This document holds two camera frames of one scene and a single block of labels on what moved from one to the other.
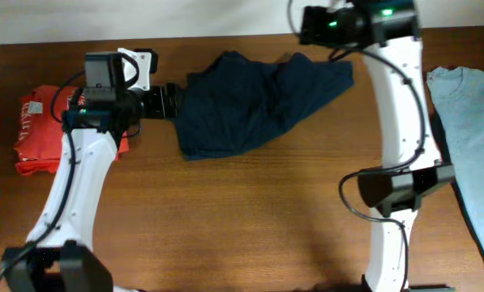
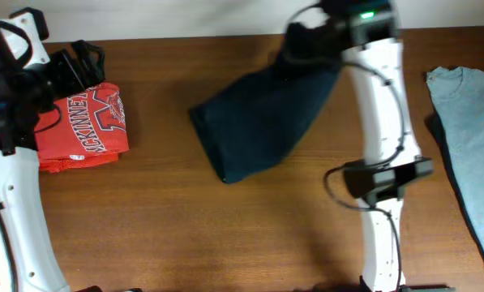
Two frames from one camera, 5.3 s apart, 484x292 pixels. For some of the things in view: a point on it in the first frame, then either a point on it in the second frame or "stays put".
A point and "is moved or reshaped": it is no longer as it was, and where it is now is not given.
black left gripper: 158,109 -> 93,70
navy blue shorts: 237,101 is moved or reshaped
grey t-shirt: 469,103 stays put
